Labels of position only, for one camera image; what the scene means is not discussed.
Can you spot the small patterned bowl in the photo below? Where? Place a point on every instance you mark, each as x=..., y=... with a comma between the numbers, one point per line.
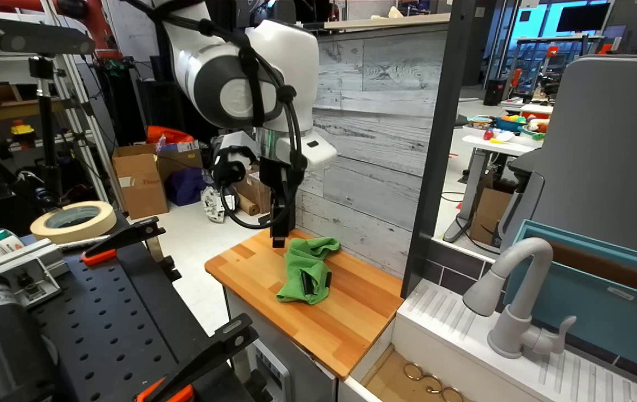
x=480, y=123

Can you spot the grey panel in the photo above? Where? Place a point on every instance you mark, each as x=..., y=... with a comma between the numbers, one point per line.
x=614, y=151

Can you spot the camera on mount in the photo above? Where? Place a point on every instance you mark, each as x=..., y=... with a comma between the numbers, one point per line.
x=33, y=38

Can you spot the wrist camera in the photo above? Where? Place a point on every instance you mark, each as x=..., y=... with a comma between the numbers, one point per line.
x=230, y=166

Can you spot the black clamp with orange trigger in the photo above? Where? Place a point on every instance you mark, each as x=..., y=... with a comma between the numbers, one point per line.
x=206, y=357
x=123, y=237

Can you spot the monitor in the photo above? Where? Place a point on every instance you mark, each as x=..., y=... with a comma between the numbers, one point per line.
x=583, y=17

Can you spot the black post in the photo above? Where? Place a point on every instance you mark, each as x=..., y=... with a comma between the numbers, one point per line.
x=441, y=139

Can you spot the cardboard box with black print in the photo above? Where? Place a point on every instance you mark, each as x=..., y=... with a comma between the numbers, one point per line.
x=488, y=215

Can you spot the black bin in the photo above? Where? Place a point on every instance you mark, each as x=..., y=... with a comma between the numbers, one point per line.
x=495, y=92

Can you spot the white desk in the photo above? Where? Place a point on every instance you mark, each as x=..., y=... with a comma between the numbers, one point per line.
x=477, y=167

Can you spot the blue bowl of toys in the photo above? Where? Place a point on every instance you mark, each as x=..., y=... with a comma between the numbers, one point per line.
x=509, y=124

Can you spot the teal board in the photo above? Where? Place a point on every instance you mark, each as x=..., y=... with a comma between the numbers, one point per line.
x=592, y=324

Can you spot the white patterned bag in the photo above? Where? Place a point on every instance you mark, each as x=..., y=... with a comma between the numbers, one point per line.
x=215, y=204

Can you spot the red robot arm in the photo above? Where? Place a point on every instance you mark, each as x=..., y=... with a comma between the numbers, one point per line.
x=92, y=22

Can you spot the open cardboard box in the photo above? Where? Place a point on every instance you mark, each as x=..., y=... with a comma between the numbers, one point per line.
x=181, y=159

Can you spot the cardboard tube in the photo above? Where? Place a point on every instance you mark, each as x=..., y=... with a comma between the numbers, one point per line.
x=248, y=205

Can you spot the roll of beige masking tape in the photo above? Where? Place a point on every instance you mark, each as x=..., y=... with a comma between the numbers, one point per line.
x=97, y=220

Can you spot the blue bag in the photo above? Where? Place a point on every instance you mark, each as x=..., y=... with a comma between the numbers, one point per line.
x=187, y=187

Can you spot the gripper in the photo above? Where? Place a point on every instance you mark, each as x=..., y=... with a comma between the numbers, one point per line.
x=273, y=176

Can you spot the grey metal bracket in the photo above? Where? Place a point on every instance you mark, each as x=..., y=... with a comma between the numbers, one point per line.
x=30, y=268

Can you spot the small cardboard box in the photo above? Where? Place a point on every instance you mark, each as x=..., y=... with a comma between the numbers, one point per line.
x=257, y=187

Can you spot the tall cardboard box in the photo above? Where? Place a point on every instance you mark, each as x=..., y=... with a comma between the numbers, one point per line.
x=142, y=190

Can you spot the plush toy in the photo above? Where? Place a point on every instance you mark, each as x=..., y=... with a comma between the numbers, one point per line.
x=539, y=125

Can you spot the orange bag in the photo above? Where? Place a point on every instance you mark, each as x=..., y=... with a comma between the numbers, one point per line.
x=170, y=135

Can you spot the white toy sink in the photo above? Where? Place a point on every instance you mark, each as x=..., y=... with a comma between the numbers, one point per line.
x=452, y=340

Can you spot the grey toy tap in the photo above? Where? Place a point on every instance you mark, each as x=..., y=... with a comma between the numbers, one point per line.
x=519, y=324

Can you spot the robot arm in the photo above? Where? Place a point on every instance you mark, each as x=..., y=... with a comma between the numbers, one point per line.
x=273, y=61

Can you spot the toy kitchen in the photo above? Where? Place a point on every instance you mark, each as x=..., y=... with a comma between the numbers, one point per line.
x=324, y=312

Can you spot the green towel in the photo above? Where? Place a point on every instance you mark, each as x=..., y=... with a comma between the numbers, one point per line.
x=307, y=268

